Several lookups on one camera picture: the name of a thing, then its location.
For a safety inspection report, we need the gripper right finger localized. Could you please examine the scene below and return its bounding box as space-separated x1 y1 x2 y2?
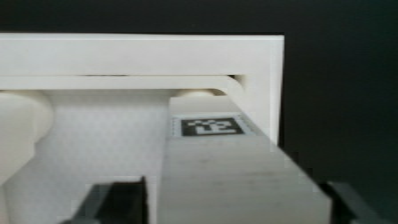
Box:
320 182 386 224

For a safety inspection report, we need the white desk leg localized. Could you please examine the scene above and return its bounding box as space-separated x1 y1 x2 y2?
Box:
0 91 55 185
158 96 331 224

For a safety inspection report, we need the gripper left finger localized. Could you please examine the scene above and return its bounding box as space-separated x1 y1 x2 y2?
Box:
60 178 149 224

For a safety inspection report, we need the white U-shaped fence frame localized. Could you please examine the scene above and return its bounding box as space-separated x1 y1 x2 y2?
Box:
0 33 284 139

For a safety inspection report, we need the white desk tabletop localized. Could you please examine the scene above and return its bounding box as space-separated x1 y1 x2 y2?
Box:
0 74 245 224

